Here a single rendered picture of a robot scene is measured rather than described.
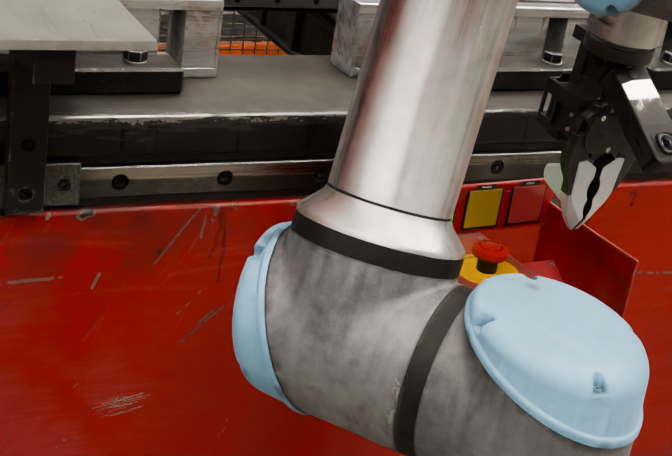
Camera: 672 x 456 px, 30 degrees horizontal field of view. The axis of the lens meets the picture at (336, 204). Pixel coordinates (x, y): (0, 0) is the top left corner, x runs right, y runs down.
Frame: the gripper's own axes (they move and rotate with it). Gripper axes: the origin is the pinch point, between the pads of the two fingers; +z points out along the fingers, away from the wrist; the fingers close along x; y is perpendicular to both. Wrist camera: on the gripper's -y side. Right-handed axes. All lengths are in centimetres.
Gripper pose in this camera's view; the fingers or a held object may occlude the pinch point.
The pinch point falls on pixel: (579, 221)
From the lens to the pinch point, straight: 136.6
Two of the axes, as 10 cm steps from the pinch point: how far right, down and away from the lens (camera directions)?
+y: -4.6, -4.9, 7.4
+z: -1.8, 8.7, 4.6
